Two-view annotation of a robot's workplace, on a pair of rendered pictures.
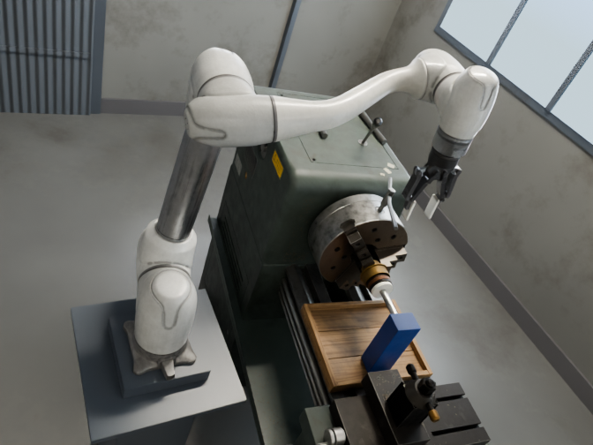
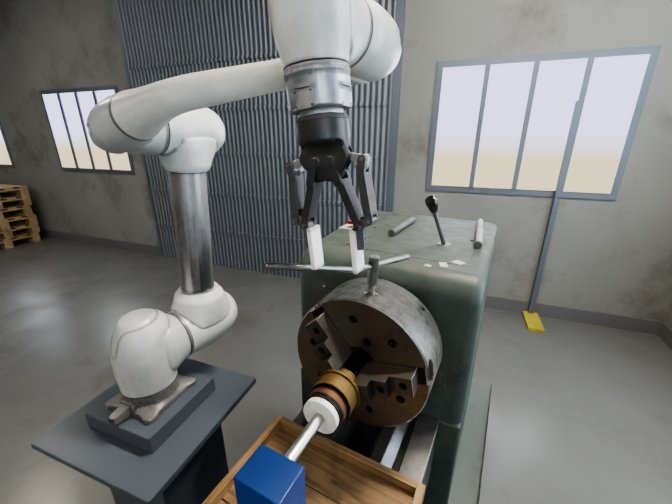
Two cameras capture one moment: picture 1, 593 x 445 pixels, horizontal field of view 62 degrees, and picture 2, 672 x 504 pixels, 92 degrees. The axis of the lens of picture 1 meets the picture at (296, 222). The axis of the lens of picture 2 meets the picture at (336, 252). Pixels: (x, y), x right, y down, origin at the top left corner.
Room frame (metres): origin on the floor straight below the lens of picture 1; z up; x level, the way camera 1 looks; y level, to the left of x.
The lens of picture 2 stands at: (0.94, -0.72, 1.55)
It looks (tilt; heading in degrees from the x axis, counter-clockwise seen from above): 20 degrees down; 59
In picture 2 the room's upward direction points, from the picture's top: straight up
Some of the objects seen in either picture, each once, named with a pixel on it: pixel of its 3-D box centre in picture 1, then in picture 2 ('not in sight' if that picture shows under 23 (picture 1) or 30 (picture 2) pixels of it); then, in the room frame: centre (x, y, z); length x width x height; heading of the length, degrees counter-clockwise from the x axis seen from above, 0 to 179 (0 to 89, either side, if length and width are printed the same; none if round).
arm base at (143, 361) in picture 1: (161, 343); (146, 391); (0.85, 0.23, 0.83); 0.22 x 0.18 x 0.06; 39
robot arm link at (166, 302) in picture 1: (166, 305); (146, 346); (0.87, 0.25, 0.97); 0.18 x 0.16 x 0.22; 27
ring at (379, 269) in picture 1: (375, 276); (334, 395); (1.19, -0.30, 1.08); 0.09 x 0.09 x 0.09; 31
